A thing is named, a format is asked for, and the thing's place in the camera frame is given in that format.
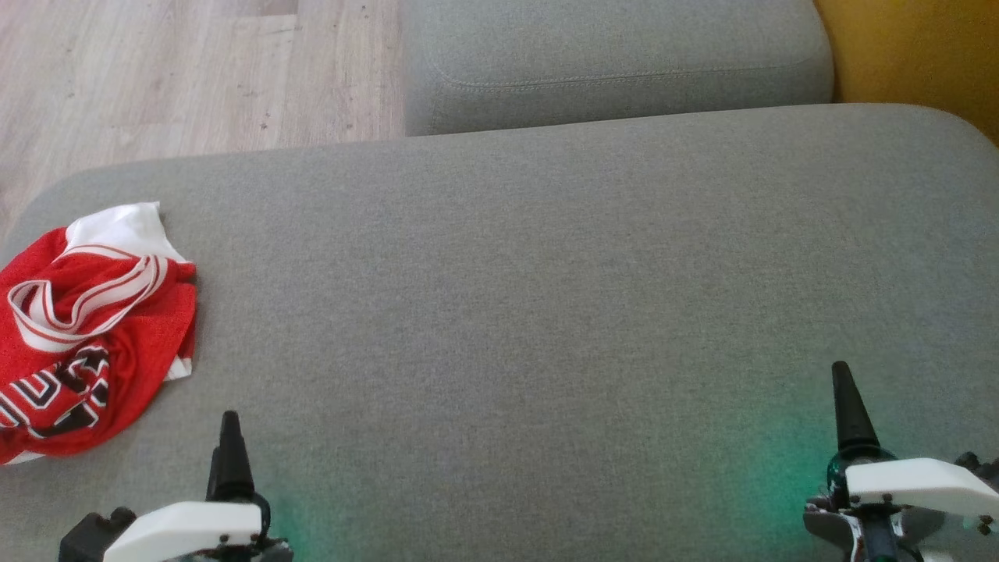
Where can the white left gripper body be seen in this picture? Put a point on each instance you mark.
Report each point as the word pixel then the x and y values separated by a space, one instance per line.
pixel 195 531

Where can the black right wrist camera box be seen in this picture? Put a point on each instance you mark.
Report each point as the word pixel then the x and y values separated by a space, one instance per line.
pixel 979 466

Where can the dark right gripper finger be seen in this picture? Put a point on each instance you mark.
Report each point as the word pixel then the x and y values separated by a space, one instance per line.
pixel 852 429

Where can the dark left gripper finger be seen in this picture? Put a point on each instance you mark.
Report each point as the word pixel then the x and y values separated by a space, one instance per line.
pixel 231 468

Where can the large grey sofa seat cushion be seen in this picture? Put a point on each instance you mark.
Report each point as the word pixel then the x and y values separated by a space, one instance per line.
pixel 546 312

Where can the red jersey with lettering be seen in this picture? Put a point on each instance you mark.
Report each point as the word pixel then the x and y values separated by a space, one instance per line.
pixel 78 390

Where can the medium grey sofa seat cushion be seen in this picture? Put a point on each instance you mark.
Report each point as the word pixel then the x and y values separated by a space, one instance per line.
pixel 609 47

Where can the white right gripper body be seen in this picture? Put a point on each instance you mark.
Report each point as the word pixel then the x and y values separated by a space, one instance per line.
pixel 921 484

